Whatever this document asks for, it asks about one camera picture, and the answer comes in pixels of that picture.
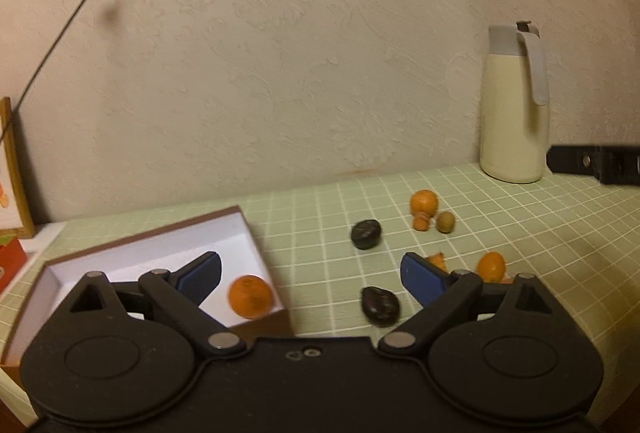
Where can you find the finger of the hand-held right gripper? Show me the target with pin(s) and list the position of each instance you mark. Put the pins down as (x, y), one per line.
(615, 163)

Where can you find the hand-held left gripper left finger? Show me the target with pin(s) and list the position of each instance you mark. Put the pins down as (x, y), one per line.
(200, 275)

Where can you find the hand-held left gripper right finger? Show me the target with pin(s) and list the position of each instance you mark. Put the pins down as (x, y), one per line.
(420, 278)

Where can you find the orange fruit piece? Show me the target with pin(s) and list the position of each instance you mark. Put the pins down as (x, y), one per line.
(437, 260)

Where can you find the white cardboard box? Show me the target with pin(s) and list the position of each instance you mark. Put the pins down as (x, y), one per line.
(150, 253)

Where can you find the brown longan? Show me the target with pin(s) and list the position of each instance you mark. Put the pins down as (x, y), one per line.
(445, 222)

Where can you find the dark brown chestnut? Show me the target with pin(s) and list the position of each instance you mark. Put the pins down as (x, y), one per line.
(365, 234)
(379, 305)

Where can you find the oval orange kumquat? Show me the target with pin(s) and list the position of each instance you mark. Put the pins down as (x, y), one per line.
(491, 265)

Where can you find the round orange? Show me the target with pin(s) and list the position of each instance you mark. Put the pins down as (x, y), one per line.
(250, 297)

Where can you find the small orange kumquat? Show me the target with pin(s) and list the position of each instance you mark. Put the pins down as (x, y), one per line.
(421, 222)

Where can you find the orange tangerine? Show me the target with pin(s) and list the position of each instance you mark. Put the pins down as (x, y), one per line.
(424, 202)

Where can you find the green checked tablecloth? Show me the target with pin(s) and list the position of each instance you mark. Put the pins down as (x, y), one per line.
(320, 223)

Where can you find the cream thermos jug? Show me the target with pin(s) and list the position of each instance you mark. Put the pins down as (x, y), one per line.
(505, 123)

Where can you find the red box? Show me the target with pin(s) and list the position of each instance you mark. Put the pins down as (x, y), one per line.
(10, 263)

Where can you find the wooden picture frame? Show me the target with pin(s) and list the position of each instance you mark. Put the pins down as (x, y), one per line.
(19, 193)

